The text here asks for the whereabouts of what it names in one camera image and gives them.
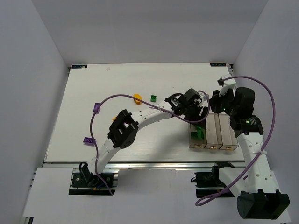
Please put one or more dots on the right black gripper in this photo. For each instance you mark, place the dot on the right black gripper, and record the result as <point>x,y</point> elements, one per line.
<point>216,102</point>

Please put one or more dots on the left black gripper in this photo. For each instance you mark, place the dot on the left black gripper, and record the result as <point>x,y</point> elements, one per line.
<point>199,114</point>

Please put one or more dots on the green lego brick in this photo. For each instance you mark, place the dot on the green lego brick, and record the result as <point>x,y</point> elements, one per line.
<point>197,135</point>
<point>199,129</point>

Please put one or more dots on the small green lego top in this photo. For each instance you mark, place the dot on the small green lego top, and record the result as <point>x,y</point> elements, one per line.
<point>153,98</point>

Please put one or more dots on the orange oval lego piece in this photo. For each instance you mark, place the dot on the orange oval lego piece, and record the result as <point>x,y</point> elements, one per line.
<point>137,99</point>

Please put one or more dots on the purple lego brick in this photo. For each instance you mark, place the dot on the purple lego brick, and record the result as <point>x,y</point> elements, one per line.
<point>88,141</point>
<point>96,108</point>

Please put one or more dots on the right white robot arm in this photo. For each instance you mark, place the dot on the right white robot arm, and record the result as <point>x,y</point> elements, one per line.
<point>260,197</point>

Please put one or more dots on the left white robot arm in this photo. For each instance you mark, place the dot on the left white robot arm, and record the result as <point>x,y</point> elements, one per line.
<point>122,134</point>

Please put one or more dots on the left clear container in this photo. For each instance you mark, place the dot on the left clear container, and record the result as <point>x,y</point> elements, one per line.
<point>196,143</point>

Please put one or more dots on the clear container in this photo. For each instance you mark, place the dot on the clear container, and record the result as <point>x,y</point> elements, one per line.
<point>213,135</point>
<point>229,141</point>
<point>196,143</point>

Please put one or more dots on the middle clear container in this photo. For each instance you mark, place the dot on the middle clear container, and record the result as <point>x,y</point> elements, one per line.
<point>213,135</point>

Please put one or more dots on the right blue table label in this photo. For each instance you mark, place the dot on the right blue table label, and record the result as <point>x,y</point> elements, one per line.
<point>218,65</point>

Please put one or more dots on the blue table label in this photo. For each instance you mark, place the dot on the blue table label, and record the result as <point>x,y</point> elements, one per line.
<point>79,66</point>
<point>218,65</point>

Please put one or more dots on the right clear container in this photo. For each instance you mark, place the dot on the right clear container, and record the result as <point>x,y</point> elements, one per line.
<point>229,141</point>

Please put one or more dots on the left blue table label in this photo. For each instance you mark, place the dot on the left blue table label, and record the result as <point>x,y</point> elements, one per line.
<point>79,66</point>

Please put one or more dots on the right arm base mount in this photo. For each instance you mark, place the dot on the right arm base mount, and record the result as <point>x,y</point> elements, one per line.
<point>207,183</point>

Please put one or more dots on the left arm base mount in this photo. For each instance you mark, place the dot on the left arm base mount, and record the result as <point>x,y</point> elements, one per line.
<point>96,187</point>

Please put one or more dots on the aluminium table rail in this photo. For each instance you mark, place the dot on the aluminium table rail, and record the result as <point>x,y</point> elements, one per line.
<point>176,165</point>

